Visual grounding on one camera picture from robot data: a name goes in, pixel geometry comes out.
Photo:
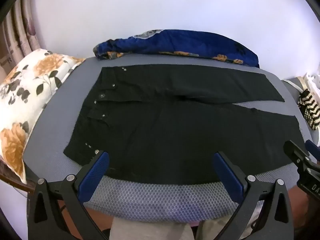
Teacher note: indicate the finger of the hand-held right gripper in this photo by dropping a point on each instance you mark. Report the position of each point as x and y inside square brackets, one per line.
[297, 155]
[313, 151]

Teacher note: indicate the blue floral blanket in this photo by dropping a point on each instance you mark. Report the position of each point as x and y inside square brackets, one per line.
[180, 42]

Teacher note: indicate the person's grey trousers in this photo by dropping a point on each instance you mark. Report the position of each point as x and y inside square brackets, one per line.
[150, 233]

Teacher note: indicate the pink floral curtain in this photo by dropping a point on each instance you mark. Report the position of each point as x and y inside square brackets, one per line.
[22, 30]

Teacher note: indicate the white floral pillow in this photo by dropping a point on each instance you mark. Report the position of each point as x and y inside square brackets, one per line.
[25, 92]

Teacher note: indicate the black and cream striped cloth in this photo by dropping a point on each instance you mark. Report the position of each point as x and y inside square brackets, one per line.
[310, 107]

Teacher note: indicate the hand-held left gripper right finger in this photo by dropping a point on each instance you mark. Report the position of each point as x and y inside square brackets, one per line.
[227, 173]

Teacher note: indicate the grey textured mattress pad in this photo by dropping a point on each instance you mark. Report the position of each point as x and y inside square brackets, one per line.
[160, 200]

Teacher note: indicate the black pants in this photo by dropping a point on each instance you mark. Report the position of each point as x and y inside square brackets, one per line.
[162, 135]

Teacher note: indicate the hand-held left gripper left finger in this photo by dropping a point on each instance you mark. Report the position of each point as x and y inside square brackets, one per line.
[96, 170]

